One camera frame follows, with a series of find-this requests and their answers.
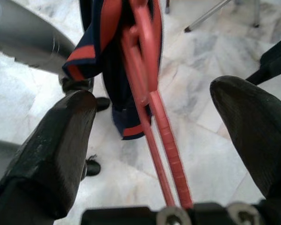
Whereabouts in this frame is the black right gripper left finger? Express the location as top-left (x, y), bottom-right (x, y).
top-left (0, 90), bottom-right (98, 225)

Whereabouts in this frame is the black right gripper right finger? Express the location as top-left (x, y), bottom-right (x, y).
top-left (210, 75), bottom-right (281, 207)

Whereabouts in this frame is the red plastic hanger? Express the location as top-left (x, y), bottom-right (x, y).
top-left (120, 0), bottom-right (194, 209)

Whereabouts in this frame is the navy shirt orange trim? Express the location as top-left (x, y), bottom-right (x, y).
top-left (62, 0), bottom-right (169, 141)

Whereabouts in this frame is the grey robot leg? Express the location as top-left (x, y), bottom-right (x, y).
top-left (0, 0), bottom-right (111, 112)
top-left (0, 138), bottom-right (101, 176)

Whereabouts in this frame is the silver metal clothes rack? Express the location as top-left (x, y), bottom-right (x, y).
top-left (184, 0), bottom-right (260, 33)

